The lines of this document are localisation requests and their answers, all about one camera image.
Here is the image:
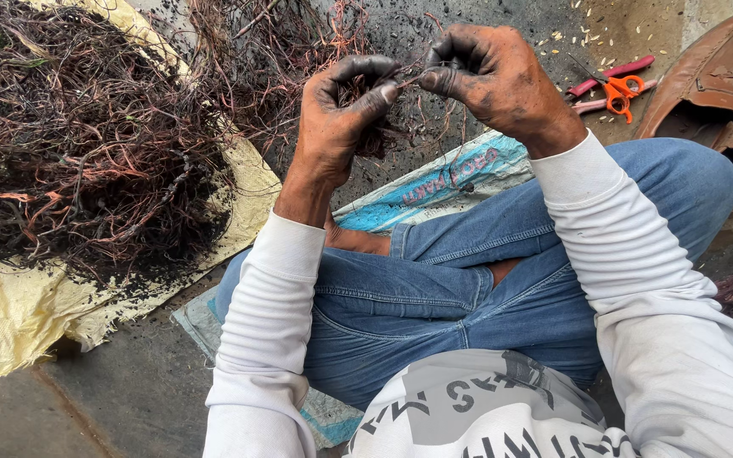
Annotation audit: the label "person's right hand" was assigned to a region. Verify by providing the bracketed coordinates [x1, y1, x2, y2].
[419, 24, 579, 145]

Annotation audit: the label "person's left hand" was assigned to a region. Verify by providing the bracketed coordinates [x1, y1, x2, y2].
[291, 55, 403, 191]

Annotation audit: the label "bundle of burnt copper wire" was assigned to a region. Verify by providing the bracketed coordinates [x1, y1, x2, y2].
[339, 64, 444, 160]

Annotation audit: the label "white and blue woven sack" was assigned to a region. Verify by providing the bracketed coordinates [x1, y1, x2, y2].
[171, 129, 536, 450]

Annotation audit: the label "brown leather shoe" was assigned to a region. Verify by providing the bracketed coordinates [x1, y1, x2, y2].
[632, 5, 733, 211]

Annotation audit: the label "yellow woven sack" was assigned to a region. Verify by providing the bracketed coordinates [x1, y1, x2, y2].
[0, 0, 283, 377]

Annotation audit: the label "red handled pliers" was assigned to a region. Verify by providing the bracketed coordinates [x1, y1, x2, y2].
[564, 55, 659, 117]

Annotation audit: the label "orange handled scissors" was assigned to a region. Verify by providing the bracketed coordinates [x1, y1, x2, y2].
[567, 53, 646, 125]

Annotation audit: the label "heap of burnt copper wire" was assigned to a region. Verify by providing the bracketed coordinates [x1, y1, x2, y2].
[0, 0, 380, 284]

